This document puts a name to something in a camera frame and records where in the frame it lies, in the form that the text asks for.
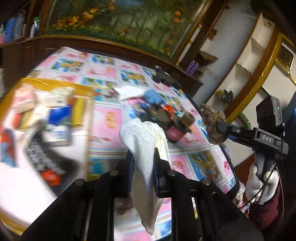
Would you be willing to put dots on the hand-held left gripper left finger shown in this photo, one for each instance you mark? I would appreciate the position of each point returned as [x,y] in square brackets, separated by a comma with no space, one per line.
[131,162]

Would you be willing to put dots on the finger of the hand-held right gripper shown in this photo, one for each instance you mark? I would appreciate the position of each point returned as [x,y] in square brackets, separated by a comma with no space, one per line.
[242,139]
[231,129]

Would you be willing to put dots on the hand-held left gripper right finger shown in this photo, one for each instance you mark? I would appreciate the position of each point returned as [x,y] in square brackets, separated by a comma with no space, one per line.
[156,176]

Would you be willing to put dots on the white towel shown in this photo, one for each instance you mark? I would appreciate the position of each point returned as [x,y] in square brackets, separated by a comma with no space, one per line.
[143,139]

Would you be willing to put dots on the blue packet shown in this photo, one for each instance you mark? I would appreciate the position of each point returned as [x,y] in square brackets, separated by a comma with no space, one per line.
[59,117]

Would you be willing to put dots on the white tray with yellow tape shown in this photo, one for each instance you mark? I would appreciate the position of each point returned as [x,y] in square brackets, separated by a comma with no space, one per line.
[23,199]

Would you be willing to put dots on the pink tissue pack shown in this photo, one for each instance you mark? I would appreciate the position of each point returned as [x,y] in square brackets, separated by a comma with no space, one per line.
[24,98]

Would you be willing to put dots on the person's right forearm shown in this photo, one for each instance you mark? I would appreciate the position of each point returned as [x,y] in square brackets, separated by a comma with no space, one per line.
[263,213]

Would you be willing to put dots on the person's right hand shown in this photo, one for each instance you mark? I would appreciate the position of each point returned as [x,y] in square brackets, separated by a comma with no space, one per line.
[252,187]

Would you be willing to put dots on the beige tape roll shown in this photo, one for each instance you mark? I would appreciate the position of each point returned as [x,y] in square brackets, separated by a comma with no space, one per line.
[188,119]

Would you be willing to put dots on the red dark can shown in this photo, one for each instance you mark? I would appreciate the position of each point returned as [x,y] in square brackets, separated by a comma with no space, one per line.
[176,134]

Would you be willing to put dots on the dark small gadget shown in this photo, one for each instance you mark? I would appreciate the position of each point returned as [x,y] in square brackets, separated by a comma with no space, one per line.
[159,113]

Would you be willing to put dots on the blue sponge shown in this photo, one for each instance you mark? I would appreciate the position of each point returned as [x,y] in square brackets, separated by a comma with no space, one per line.
[153,97]

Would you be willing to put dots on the white folded cloth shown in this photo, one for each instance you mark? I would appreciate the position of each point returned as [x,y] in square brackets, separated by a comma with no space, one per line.
[129,93]

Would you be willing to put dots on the purple bottle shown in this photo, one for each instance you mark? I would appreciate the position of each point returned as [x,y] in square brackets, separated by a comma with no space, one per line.
[195,68]
[190,68]

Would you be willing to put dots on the brown cardboard piece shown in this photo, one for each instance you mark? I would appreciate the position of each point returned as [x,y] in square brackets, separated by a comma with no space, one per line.
[208,55]

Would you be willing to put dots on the white printed packet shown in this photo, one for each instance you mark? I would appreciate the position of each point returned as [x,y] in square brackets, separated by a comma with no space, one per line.
[57,136]

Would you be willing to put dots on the black device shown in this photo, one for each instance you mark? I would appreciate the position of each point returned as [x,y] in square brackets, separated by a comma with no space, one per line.
[166,77]

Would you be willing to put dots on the black calculator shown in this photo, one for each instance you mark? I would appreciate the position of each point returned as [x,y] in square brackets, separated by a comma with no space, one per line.
[46,160]

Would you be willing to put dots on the white rolled poster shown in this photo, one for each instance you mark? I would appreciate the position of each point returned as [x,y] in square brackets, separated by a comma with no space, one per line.
[189,44]

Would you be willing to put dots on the blue cloth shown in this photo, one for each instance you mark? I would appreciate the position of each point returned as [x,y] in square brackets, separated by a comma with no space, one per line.
[8,148]

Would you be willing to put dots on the artificial flower display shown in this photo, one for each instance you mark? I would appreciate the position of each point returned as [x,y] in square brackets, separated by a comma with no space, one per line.
[120,20]

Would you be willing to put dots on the wooden display cabinet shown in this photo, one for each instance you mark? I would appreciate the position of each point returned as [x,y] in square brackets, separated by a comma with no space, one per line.
[20,53]

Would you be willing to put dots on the white bottle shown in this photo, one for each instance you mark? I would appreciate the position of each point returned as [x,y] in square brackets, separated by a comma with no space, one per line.
[32,29]

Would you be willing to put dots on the grey thermos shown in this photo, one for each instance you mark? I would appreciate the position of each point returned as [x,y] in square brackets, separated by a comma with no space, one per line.
[19,26]

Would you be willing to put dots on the blue thermos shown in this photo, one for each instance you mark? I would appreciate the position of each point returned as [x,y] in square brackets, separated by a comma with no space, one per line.
[9,30]

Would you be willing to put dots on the white wall shelf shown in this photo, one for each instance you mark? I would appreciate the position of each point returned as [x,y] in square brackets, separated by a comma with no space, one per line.
[256,41]

